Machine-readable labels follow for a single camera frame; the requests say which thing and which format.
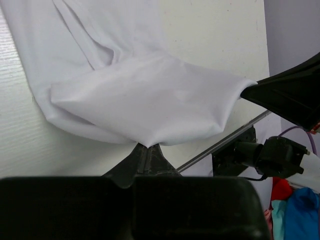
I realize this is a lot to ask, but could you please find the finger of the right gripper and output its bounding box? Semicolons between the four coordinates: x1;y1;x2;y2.
240;53;320;130

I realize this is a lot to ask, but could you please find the white t shirt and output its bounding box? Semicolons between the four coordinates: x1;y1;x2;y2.
0;0;255;147

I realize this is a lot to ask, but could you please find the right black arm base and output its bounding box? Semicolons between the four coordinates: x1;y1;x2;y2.
212;127;261;177

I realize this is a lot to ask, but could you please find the blue cloth pile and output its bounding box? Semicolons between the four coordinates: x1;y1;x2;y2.
284;187;320;240

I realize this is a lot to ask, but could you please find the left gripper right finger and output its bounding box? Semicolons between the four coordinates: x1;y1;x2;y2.
131;143;271;240

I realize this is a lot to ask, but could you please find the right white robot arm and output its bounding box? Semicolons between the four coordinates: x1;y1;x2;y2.
240;54;320;192

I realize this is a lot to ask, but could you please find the teal cloth pile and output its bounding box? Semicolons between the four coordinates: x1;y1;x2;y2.
271;200;287;240

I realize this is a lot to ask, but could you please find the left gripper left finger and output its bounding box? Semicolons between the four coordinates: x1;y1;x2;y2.
0;144;148;240

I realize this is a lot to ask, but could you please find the red cloth pile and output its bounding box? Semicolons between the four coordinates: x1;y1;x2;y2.
271;177;294;201

